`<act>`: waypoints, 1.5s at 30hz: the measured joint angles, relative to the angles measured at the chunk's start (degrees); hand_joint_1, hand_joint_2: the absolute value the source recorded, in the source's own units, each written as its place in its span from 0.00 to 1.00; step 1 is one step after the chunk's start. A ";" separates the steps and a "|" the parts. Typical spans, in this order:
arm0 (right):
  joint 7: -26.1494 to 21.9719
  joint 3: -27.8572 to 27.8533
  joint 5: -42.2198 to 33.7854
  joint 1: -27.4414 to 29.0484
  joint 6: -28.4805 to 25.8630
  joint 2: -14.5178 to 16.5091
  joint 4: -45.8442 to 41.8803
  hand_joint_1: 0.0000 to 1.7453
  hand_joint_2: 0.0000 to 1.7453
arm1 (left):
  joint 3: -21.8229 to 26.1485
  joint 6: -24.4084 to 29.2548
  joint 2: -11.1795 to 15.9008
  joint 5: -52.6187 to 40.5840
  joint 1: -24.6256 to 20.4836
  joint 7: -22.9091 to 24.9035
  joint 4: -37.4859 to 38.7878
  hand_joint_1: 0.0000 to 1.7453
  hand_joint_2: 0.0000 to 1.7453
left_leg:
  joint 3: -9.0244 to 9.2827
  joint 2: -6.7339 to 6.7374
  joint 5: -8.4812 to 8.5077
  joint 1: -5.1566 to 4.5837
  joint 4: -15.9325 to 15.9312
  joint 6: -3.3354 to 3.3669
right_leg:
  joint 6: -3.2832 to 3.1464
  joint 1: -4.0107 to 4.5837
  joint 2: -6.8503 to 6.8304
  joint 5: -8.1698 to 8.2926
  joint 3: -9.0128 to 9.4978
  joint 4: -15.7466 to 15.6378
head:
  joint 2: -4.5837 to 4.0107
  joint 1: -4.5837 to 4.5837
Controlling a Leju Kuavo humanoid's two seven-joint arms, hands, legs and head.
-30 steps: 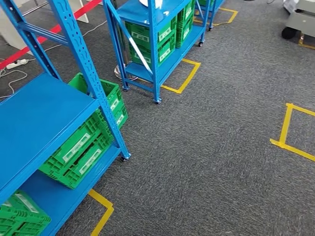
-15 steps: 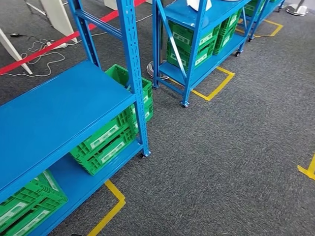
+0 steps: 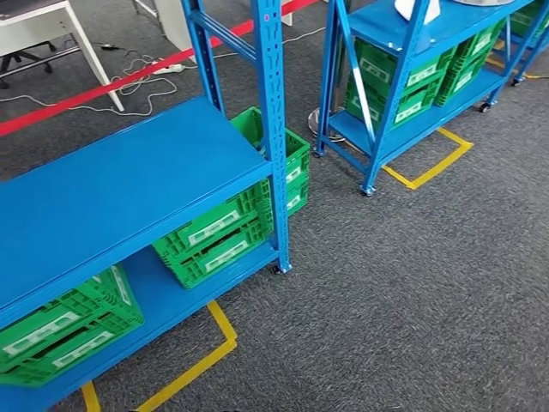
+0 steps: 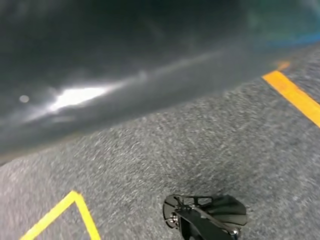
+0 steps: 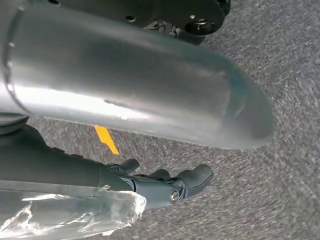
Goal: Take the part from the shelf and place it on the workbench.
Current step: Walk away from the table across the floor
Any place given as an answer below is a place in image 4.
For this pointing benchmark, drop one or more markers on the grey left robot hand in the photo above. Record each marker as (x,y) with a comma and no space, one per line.
(100,49)

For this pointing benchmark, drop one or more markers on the yellow floor tape square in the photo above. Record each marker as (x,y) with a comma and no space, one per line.
(295,96)
(55,212)

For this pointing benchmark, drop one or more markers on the black robot foot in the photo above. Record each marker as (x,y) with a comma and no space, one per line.
(204,225)

